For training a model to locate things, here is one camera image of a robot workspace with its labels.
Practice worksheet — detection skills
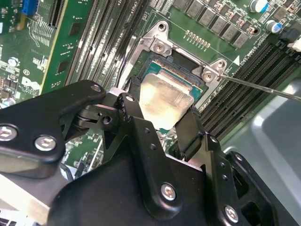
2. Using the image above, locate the silver topped CPU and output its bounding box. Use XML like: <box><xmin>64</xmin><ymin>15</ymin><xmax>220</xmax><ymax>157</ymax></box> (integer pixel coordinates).
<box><xmin>137</xmin><ymin>60</ymin><xmax>204</xmax><ymax>134</ymax></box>

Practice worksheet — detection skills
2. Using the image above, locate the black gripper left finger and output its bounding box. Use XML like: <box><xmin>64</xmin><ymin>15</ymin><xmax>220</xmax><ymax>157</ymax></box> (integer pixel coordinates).
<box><xmin>0</xmin><ymin>75</ymin><xmax>184</xmax><ymax>224</ymax></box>

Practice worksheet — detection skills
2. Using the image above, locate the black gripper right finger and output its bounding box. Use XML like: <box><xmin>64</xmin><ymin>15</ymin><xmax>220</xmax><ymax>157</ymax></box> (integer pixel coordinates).
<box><xmin>175</xmin><ymin>105</ymin><xmax>298</xmax><ymax>226</ymax></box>

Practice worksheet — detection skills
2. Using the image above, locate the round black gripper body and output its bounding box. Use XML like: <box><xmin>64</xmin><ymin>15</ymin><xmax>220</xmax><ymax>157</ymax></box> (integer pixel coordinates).
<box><xmin>48</xmin><ymin>150</ymin><xmax>223</xmax><ymax>226</ymax></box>

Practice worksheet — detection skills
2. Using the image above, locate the wire locking lever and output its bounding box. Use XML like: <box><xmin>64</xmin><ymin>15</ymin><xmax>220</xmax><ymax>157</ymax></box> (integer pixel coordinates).
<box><xmin>217</xmin><ymin>72</ymin><xmax>301</xmax><ymax>103</ymax></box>

